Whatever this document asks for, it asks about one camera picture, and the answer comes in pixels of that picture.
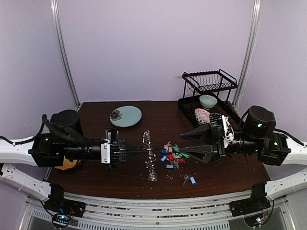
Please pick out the aluminium frame post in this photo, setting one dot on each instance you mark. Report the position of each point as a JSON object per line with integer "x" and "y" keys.
{"x": 251, "y": 45}
{"x": 63, "y": 53}

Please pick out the left green led board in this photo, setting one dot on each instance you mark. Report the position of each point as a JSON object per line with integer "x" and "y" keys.
{"x": 60, "y": 219}

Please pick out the light green bowl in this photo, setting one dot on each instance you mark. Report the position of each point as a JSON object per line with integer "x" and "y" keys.
{"x": 207, "y": 101}

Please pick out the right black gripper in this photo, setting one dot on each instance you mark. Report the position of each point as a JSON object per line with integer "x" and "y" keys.
{"x": 218, "y": 146}

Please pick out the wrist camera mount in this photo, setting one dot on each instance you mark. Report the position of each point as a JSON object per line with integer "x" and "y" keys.
{"x": 228, "y": 134}
{"x": 105, "y": 153}

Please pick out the pile of tagged keys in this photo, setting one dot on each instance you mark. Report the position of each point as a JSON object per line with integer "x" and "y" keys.
{"x": 172, "y": 157}

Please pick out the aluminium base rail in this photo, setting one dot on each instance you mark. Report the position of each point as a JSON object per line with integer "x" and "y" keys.
{"x": 195, "y": 213}

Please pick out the green led board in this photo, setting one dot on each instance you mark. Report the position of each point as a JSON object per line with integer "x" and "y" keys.
{"x": 256, "y": 221}
{"x": 60, "y": 219}

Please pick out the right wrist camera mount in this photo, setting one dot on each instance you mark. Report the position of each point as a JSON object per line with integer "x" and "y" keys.
{"x": 228, "y": 134}

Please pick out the right aluminium frame post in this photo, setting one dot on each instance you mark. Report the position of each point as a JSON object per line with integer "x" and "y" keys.
{"x": 251, "y": 45}

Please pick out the right green led board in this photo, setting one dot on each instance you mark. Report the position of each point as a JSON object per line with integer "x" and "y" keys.
{"x": 256, "y": 221}

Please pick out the left aluminium frame post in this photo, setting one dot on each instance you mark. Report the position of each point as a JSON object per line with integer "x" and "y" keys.
{"x": 63, "y": 53}

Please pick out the pink patterned bowl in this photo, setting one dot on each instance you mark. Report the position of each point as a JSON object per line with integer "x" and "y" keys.
{"x": 202, "y": 116}

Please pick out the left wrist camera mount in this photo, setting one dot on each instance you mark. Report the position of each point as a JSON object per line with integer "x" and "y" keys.
{"x": 105, "y": 153}

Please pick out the teal flower plate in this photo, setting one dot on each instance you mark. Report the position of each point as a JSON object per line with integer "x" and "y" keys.
{"x": 125, "y": 116}

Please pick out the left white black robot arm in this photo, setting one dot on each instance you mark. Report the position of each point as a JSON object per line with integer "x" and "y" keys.
{"x": 60, "y": 138}

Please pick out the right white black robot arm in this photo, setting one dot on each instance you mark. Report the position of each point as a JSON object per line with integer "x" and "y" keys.
{"x": 256, "y": 134}

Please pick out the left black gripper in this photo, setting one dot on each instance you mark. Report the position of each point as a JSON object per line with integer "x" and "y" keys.
{"x": 118, "y": 152}

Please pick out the blue tagged key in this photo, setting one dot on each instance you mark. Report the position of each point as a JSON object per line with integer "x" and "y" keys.
{"x": 191, "y": 179}

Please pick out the black wire dish rack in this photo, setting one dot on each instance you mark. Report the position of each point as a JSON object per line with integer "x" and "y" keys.
{"x": 217, "y": 84}

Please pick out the yellow dotted plate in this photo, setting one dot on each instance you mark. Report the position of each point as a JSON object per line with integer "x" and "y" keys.
{"x": 68, "y": 165}

